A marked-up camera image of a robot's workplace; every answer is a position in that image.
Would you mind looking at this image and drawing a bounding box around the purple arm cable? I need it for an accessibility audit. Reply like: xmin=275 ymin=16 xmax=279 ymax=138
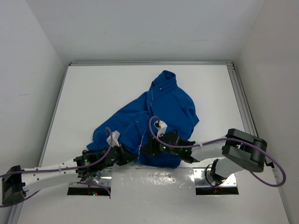
xmin=149 ymin=116 xmax=286 ymax=187
xmin=0 ymin=127 xmax=120 ymax=208

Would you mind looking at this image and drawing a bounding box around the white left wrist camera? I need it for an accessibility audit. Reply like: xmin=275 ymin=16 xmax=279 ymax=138
xmin=107 ymin=131 xmax=120 ymax=147

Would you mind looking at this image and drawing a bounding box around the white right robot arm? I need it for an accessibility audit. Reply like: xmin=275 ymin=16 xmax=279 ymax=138
xmin=141 ymin=129 xmax=267 ymax=186

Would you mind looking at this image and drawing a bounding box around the blue zip-up jacket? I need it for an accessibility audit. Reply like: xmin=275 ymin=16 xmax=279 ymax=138
xmin=86 ymin=70 xmax=199 ymax=168

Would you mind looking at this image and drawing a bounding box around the metal base plate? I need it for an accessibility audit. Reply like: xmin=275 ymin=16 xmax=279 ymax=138
xmin=83 ymin=169 xmax=112 ymax=188
xmin=193 ymin=168 xmax=237 ymax=188

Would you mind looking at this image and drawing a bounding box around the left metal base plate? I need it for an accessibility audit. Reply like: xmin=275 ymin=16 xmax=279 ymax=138
xmin=83 ymin=169 xmax=112 ymax=188

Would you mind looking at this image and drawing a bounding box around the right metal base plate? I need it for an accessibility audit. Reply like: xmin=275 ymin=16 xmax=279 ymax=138
xmin=193 ymin=168 xmax=237 ymax=188

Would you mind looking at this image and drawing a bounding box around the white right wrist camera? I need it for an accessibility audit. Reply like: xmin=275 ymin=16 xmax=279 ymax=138
xmin=154 ymin=120 xmax=167 ymax=138

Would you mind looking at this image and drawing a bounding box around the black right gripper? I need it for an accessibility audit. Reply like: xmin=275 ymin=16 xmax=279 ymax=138
xmin=141 ymin=132 xmax=180 ymax=156

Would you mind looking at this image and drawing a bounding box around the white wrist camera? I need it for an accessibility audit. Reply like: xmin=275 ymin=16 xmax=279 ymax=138
xmin=107 ymin=131 xmax=120 ymax=147
xmin=154 ymin=120 xmax=167 ymax=138

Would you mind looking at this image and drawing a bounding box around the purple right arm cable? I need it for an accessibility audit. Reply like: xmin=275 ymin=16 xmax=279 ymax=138
xmin=149 ymin=116 xmax=286 ymax=187

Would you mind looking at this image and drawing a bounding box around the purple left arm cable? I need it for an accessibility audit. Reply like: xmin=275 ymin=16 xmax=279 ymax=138
xmin=0 ymin=127 xmax=120 ymax=208

